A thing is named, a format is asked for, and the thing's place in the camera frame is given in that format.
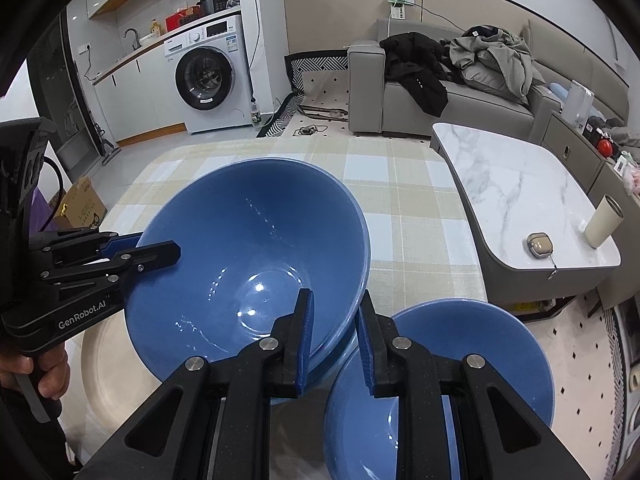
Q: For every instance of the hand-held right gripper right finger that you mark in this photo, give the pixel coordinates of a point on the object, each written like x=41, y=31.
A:
x=365, y=350

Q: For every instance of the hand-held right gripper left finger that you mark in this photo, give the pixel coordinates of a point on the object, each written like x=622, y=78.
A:
x=306, y=340

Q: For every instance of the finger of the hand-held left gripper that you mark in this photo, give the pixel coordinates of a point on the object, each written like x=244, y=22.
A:
x=120, y=242
x=150, y=257

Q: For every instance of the cream plate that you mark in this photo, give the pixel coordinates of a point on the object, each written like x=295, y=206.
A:
x=110, y=380

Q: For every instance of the blue bowl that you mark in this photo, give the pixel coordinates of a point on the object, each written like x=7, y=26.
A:
x=240, y=260
x=490, y=360

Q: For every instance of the person's left hand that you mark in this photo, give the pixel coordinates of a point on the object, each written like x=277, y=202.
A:
x=52, y=375

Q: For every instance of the cardboard box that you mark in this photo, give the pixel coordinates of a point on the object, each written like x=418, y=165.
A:
x=82, y=205

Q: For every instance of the purple bag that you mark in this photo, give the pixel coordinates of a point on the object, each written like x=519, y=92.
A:
x=45, y=210

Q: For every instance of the floor mop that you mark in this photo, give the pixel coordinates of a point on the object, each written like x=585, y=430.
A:
x=105, y=145

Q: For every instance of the white base cabinet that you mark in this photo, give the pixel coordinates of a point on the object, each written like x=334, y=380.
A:
x=140, y=100

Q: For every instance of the checked tablecloth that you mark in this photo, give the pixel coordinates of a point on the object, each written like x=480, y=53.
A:
x=400, y=200

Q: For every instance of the clear water bottle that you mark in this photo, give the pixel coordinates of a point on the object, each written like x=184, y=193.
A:
x=255, y=112

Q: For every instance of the white washing machine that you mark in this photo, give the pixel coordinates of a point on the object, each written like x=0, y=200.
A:
x=210, y=75

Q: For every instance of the beige earbuds case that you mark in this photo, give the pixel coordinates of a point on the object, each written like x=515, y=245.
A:
x=539, y=245

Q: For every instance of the metal faucet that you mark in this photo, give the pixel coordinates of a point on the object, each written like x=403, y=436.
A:
x=132, y=37

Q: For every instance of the marble coffee table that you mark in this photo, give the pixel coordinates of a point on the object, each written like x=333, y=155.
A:
x=510, y=190

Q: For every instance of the yellow bottle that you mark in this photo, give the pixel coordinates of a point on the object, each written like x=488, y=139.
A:
x=155, y=27

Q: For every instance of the diamond patterned rug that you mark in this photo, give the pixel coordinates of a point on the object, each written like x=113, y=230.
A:
x=320, y=95
x=585, y=385

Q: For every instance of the red box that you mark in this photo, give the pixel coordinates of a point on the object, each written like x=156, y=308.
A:
x=176, y=21

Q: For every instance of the black rice cooker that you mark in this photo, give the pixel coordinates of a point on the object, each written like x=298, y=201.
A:
x=216, y=2

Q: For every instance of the grey sofa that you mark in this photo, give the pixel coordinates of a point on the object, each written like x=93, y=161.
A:
x=480, y=110

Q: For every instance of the cream cup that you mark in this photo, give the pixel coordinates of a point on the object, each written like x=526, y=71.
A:
x=602, y=222

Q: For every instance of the black jacket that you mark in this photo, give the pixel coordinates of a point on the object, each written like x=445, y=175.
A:
x=420, y=75

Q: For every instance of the grey side cabinet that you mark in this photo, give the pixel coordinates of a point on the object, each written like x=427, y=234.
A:
x=570, y=145

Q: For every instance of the red round object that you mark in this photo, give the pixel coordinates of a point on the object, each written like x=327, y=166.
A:
x=606, y=146

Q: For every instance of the grey clothes pile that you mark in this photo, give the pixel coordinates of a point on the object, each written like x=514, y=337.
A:
x=500, y=60

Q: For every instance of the light blue cloth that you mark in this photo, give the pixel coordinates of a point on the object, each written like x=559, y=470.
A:
x=558, y=92

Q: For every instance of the wall socket with charger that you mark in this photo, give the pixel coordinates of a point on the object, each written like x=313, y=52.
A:
x=400, y=5

